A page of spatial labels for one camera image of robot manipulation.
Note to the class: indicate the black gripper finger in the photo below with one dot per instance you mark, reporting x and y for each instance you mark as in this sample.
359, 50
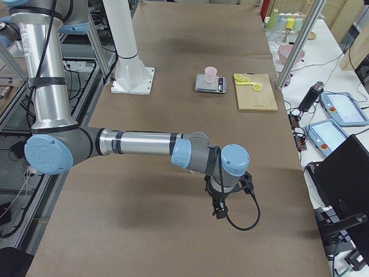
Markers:
216, 207
223, 210

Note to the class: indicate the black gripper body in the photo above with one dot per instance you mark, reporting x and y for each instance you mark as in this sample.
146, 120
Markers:
221, 195

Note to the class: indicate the pink plastic cup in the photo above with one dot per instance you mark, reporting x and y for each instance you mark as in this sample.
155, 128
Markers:
210, 74

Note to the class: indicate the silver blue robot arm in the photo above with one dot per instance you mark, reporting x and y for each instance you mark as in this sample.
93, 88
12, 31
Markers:
58, 143

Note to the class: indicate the second robot arm behind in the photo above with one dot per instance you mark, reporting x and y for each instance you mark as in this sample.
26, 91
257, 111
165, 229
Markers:
10, 32

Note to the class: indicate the grey kitchen scale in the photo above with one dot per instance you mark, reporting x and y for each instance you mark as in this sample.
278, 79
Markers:
218, 86

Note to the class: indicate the yellow cup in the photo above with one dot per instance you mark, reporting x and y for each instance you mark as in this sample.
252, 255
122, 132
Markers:
290, 24

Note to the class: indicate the wooden cutting board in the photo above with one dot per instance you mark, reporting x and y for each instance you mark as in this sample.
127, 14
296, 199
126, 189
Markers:
250, 100

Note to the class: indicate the black power strip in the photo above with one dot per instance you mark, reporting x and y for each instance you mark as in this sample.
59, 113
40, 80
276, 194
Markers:
298, 133

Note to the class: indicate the lemon slice beside knife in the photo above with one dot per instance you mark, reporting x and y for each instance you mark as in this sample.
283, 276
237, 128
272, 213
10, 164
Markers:
257, 87

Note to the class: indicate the lower blue teach pendant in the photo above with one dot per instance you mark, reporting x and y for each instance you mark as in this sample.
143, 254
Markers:
326, 135

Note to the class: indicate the blue teach pendant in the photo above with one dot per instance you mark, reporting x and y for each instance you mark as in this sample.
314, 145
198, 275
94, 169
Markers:
342, 108
326, 135

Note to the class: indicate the yellow plastic knife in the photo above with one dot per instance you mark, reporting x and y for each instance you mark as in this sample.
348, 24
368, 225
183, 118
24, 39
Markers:
251, 83

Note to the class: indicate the black bottle steel cap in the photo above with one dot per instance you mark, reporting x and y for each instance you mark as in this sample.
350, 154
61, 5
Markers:
311, 96

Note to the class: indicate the upper blue teach pendant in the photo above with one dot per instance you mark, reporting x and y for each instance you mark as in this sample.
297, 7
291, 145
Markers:
342, 108

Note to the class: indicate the green bottle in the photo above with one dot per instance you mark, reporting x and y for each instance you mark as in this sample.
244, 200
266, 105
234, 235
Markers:
272, 19

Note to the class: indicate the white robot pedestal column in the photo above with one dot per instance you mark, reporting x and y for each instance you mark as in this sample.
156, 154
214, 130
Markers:
131, 75

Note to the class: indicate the aluminium frame post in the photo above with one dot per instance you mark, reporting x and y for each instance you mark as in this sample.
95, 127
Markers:
308, 24

